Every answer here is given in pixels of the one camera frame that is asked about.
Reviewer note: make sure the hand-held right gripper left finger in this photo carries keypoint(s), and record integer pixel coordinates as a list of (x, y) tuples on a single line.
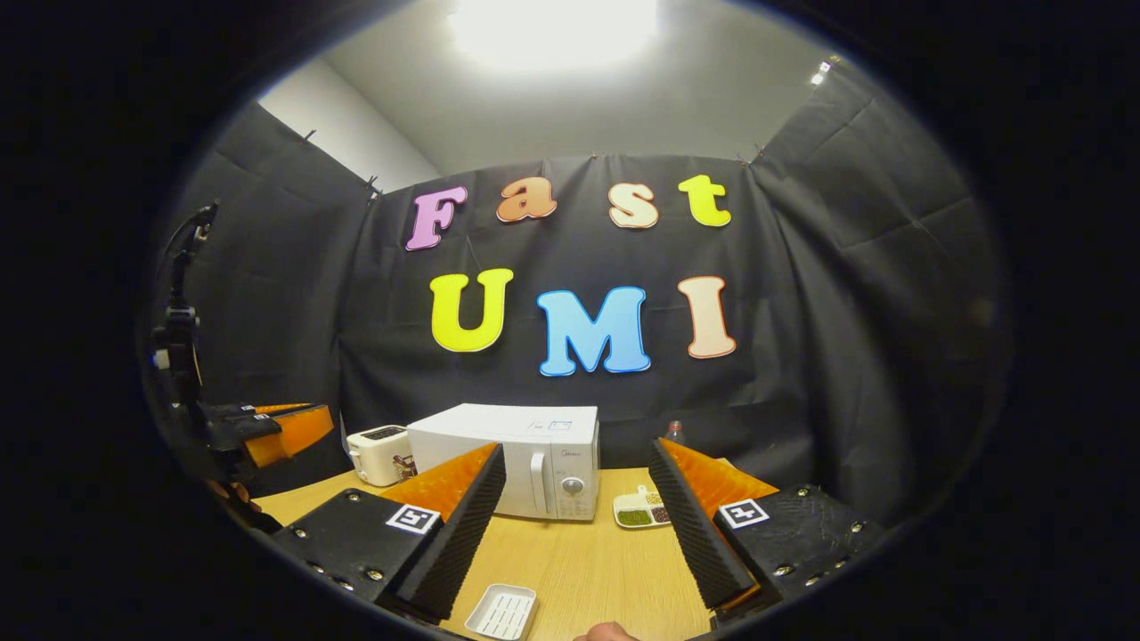
[(463, 534)]

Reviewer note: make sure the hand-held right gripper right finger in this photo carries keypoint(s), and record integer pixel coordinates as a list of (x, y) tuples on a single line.
[(693, 525)]

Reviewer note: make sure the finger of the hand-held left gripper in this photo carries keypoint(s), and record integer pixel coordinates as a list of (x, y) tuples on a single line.
[(276, 409), (298, 432)]

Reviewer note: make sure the white microwave oven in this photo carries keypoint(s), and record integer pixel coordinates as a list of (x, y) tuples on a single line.
[(499, 436)]

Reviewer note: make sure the white divided dish of beans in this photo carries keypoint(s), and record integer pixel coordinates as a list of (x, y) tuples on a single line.
[(634, 516)]

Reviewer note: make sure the white toaster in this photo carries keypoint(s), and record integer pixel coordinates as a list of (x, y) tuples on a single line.
[(378, 456)]

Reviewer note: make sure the white rectangular tray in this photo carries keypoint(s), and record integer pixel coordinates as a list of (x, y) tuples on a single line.
[(500, 612)]

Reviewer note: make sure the clear bottle with red label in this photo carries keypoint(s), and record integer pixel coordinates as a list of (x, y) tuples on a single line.
[(674, 433)]

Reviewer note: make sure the small ceiling lights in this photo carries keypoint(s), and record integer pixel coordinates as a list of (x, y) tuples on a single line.
[(818, 78)]

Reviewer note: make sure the large ceiling light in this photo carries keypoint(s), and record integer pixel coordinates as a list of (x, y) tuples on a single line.
[(552, 31)]

